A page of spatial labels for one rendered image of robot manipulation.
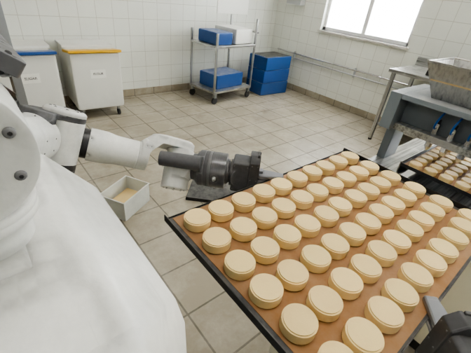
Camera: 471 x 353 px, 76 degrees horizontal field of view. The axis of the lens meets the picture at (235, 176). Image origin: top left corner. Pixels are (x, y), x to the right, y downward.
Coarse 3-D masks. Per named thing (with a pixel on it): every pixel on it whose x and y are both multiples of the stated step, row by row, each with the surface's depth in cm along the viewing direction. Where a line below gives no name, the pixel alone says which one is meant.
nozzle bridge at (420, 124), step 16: (400, 96) 125; (416, 96) 123; (384, 112) 132; (400, 112) 132; (416, 112) 130; (432, 112) 125; (448, 112) 114; (464, 112) 110; (400, 128) 132; (416, 128) 129; (432, 128) 127; (448, 128) 122; (464, 128) 118; (384, 144) 147; (448, 144) 119
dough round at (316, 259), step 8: (304, 248) 51; (312, 248) 52; (320, 248) 52; (304, 256) 50; (312, 256) 50; (320, 256) 50; (328, 256) 50; (304, 264) 50; (312, 264) 49; (320, 264) 49; (328, 264) 49; (320, 272) 49
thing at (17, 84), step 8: (0, 8) 99; (0, 16) 100; (0, 24) 100; (0, 32) 101; (8, 32) 103; (8, 40) 104; (16, 80) 110; (16, 88) 111; (24, 96) 114; (24, 104) 115
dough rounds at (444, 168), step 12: (420, 156) 141; (432, 156) 138; (444, 156) 143; (420, 168) 128; (432, 168) 127; (444, 168) 131; (456, 168) 129; (468, 168) 133; (444, 180) 121; (456, 180) 124; (468, 180) 121; (468, 192) 117
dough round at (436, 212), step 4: (424, 204) 68; (428, 204) 68; (432, 204) 68; (420, 208) 67; (424, 208) 66; (428, 208) 66; (432, 208) 66; (436, 208) 67; (440, 208) 67; (428, 212) 65; (432, 212) 65; (436, 212) 65; (440, 212) 65; (444, 212) 66; (432, 216) 65; (436, 216) 65; (440, 216) 65; (436, 220) 65; (440, 220) 65
